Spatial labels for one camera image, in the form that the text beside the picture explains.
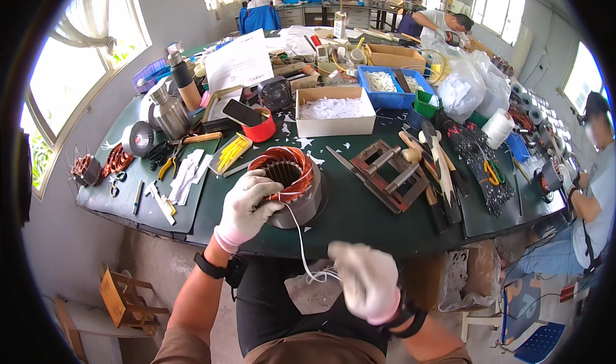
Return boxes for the white paper sheets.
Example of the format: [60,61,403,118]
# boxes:
[204,28,275,95]

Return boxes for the person's body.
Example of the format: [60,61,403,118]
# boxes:
[151,325,473,364]

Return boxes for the heap of wooden mallets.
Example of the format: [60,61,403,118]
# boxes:
[398,120,464,235]

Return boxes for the cardboard box with plastic bag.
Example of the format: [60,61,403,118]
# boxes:
[437,240,502,314]

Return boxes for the blue plastic crate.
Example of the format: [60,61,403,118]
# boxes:
[357,65,437,111]

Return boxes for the yellow handled pliers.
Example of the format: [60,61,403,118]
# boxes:
[157,140,186,181]

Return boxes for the black wrist band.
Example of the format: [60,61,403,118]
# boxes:
[384,291,428,340]
[194,251,247,290]

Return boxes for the white lacing cord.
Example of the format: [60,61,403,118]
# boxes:
[280,201,343,286]

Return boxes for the person's right hand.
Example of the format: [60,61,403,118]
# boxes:
[327,241,401,326]

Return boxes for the loose copper wire coil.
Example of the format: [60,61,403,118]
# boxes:
[101,143,135,178]

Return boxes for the wooden stool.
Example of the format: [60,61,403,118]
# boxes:
[98,262,170,337]

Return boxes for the heap of white plastic bags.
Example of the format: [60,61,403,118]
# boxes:
[420,39,512,125]

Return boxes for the black smartphone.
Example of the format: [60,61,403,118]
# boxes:
[222,99,263,128]

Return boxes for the cluttered grey desks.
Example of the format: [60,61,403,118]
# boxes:
[276,0,411,31]

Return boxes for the copper wound motor stator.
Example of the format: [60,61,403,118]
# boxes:
[247,146,331,230]

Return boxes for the bundle of black sleeves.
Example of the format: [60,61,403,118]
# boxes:
[434,115,516,219]

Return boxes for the dark green table mat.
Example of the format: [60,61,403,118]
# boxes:
[76,93,223,235]
[439,137,567,240]

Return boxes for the wooden handled tool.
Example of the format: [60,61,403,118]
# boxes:
[182,131,224,146]

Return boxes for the person's legs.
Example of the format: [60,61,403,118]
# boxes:
[235,256,391,358]

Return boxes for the yellow and green scissors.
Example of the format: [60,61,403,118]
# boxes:
[483,159,506,187]

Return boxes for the blue plastic stool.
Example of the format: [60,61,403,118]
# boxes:
[500,272,567,364]

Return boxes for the black and tan thermos bottle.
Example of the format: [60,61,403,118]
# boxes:
[167,50,203,112]

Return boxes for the white utility knife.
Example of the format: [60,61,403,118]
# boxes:
[144,180,177,226]

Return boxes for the row of wound stators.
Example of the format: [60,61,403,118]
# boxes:
[509,81,574,173]

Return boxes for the white curtain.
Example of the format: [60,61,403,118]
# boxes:
[49,0,117,56]

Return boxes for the small blue box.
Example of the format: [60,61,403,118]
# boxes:
[505,132,532,163]

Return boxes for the brown cardboard box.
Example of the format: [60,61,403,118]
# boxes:
[364,43,428,74]

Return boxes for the red round container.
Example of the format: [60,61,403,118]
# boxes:
[241,107,277,143]

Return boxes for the small black fan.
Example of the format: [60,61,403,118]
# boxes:
[256,76,294,113]

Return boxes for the tray of yellow wedges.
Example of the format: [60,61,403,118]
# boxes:
[209,133,254,176]

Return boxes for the grey scissors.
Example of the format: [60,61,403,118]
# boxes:
[108,171,129,199]

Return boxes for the person's left hand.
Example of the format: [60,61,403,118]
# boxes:
[214,169,286,254]

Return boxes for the white box of paper slips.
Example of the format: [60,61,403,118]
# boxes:
[295,86,377,139]

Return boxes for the white paper strips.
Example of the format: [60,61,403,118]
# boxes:
[167,148,214,207]

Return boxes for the stainless steel kettle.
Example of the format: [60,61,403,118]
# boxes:
[148,82,191,141]

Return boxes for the purple plastic basket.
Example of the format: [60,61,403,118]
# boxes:
[131,57,172,95]

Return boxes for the metal winding former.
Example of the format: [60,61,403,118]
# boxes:
[326,139,430,215]

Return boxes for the white thread cone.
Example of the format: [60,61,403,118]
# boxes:
[481,107,516,151]

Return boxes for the small stator with white leads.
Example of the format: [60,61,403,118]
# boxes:
[70,146,103,188]

